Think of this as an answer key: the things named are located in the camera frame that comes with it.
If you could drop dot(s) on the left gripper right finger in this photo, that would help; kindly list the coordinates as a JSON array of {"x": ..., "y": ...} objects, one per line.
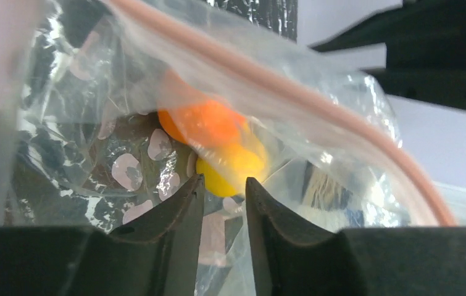
[{"x": 292, "y": 256}]

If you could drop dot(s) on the fake yellow pear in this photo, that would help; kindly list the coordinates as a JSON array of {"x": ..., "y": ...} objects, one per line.
[{"x": 227, "y": 169}]

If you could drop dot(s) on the fake orange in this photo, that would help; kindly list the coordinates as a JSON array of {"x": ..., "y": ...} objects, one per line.
[{"x": 209, "y": 124}]

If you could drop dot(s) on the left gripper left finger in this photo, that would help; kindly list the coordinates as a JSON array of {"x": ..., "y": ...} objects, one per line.
[{"x": 155, "y": 254}]

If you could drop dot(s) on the clear zip top bag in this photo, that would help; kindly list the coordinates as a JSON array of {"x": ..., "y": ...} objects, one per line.
[{"x": 172, "y": 148}]

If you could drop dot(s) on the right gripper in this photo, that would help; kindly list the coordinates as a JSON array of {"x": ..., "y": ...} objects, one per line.
[{"x": 425, "y": 50}]

